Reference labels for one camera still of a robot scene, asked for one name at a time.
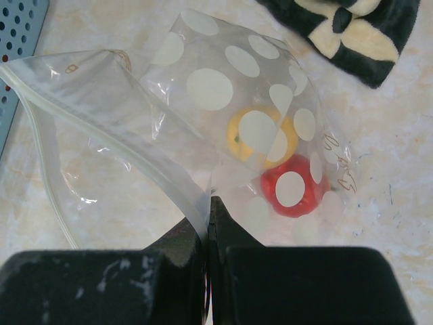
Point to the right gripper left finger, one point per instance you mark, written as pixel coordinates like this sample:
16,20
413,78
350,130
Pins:
164,283

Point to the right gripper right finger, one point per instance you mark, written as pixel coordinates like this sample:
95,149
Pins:
255,284

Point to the yellow toy pepper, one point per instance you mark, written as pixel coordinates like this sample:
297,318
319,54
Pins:
259,134

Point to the clear polka dot zip bag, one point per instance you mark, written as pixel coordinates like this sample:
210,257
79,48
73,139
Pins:
128,149

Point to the light blue plastic basket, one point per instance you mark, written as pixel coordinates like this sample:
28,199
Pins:
21,25

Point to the black floral plush pillow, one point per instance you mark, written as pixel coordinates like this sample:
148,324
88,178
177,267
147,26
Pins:
362,38

